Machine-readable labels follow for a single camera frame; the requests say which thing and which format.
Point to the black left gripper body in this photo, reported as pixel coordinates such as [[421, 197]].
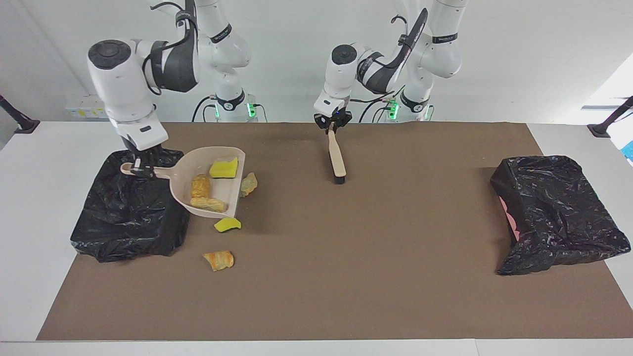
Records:
[[334, 119]]

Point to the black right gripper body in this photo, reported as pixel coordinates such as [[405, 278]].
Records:
[[146, 154]]

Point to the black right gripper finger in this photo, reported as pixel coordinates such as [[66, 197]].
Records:
[[150, 169], [138, 168]]

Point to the beige brush with black bristles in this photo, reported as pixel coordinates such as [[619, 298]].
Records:
[[337, 158]]

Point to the brown oval bread roll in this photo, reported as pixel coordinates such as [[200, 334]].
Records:
[[200, 186]]

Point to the pale crumbly bread chunk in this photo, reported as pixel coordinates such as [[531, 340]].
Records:
[[207, 204]]

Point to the notched yellow sponge piece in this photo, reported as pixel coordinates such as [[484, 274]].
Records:
[[223, 169]]

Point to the beige plastic dustpan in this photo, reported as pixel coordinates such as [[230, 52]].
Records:
[[227, 190]]

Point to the wedge yellow sponge piece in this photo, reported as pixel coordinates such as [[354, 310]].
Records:
[[226, 226]]

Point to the pale greenish pastry chunk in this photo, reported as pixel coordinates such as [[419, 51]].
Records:
[[248, 185]]

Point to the orange striped croissant piece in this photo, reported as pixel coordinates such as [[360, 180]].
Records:
[[219, 260]]

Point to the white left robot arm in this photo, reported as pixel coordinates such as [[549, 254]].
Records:
[[341, 64]]

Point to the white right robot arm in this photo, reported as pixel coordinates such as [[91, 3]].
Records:
[[118, 74]]

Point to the black bag lined trash bin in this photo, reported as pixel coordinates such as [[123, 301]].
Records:
[[559, 217], [123, 222]]

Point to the brown paper table mat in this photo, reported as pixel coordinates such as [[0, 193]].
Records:
[[395, 296]]

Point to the pink scalloped liner edge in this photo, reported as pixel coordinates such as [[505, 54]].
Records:
[[512, 227]]

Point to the blue object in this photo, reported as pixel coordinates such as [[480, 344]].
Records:
[[629, 151]]

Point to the white wall socket box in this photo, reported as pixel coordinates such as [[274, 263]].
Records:
[[91, 108]]

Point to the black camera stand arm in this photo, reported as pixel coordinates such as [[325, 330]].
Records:
[[599, 130], [27, 126]]

